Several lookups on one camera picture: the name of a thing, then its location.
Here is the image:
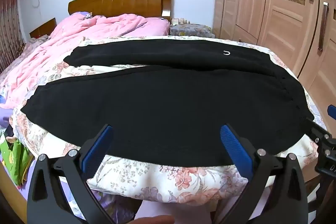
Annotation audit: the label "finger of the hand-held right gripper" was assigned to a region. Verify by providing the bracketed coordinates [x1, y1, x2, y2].
[306, 119, 332, 144]
[326, 105, 336, 121]

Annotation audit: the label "pink blanket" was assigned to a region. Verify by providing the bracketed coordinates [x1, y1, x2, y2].
[0, 12, 171, 109]

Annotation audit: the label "person's left hand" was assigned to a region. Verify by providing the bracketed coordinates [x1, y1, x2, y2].
[134, 215, 175, 224]

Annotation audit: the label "small wooden bedside cabinet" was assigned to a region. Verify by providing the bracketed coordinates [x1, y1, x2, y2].
[29, 17, 57, 39]

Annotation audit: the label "wooden wardrobe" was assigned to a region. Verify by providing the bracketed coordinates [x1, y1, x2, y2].
[212, 0, 336, 106]

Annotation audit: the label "red patterned curtain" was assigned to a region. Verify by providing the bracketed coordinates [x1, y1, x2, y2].
[0, 0, 24, 75]

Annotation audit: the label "black pants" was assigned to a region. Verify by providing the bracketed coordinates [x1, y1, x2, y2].
[20, 40, 315, 165]

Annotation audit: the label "green bag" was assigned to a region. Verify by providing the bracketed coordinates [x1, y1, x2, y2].
[0, 137, 33, 186]

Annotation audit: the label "floral quilt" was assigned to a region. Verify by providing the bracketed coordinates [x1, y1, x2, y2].
[10, 35, 328, 216]

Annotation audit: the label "nightstand with floral cover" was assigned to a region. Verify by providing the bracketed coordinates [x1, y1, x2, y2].
[169, 23, 213, 37]

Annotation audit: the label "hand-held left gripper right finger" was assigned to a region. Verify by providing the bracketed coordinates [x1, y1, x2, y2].
[218, 123, 308, 224]

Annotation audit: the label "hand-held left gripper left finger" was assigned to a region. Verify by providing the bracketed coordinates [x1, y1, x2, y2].
[26, 124, 137, 224]

